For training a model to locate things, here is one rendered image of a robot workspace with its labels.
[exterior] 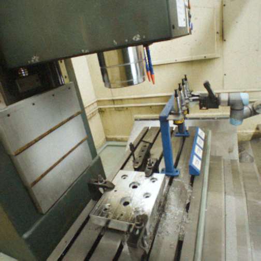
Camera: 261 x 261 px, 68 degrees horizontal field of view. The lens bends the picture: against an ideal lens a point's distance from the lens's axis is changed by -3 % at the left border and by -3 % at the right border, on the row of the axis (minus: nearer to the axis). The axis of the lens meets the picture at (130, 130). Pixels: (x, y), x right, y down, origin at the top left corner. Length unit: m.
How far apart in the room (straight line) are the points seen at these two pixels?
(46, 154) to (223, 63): 1.35
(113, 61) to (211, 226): 0.81
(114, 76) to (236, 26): 1.17
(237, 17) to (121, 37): 1.19
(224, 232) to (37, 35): 1.05
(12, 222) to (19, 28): 0.77
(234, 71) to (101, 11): 1.27
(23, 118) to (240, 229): 1.05
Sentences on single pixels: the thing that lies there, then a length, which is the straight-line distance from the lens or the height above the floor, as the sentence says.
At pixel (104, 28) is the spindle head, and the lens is 0.61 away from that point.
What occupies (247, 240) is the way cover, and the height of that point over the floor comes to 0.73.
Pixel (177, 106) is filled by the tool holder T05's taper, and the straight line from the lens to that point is 0.95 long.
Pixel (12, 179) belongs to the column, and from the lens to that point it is 0.97.
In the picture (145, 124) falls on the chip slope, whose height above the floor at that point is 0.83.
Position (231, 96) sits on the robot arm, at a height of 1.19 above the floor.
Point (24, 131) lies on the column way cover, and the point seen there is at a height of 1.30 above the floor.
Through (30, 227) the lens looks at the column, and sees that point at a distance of 1.09.
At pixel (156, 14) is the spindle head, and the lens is 0.56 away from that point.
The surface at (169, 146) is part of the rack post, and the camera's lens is 0.99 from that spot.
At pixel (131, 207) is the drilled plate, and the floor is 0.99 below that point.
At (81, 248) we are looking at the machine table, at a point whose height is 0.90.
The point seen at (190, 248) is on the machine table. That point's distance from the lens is 0.79.
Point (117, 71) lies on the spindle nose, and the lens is 0.66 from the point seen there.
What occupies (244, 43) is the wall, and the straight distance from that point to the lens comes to 1.68.
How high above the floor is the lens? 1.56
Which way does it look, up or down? 24 degrees down
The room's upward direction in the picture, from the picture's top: 11 degrees counter-clockwise
